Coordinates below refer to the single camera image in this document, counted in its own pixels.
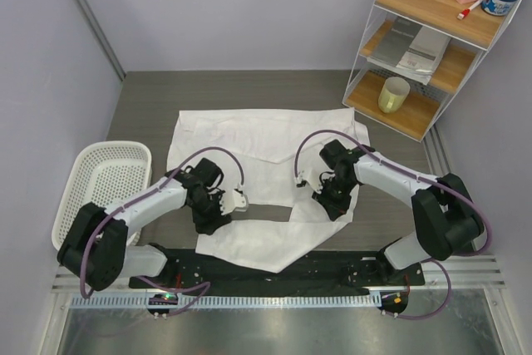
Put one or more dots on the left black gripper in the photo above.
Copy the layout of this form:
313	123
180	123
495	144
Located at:
209	224

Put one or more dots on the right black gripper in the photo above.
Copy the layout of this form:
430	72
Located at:
335	209

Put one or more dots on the white long sleeve shirt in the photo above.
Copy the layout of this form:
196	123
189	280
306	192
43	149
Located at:
262	149

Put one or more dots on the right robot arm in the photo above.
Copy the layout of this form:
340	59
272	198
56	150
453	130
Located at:
445	222

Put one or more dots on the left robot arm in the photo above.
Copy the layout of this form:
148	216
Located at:
95	248

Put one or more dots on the light grey booklet stack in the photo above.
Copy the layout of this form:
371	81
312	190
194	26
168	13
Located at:
424	55

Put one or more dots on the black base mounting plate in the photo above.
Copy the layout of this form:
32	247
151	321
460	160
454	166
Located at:
316	274

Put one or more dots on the white perforated plastic basket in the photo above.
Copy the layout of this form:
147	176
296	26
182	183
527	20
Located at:
102	173

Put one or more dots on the pale yellow cup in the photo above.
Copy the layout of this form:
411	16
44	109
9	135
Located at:
393	93

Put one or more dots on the red white marker pen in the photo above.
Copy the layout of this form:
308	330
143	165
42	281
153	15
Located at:
467	11

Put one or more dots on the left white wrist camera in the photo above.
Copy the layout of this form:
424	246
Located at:
233	201

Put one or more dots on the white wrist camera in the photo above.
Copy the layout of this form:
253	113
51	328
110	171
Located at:
233	201
309	177

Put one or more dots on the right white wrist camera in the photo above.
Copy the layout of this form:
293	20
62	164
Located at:
309	177

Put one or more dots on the slotted grey cable duct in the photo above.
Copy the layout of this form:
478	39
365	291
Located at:
154	300

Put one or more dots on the white wire wooden shelf rack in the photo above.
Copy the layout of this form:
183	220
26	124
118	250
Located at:
471	40

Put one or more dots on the grey wall corner strip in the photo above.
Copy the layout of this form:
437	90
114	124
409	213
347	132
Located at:
95	27

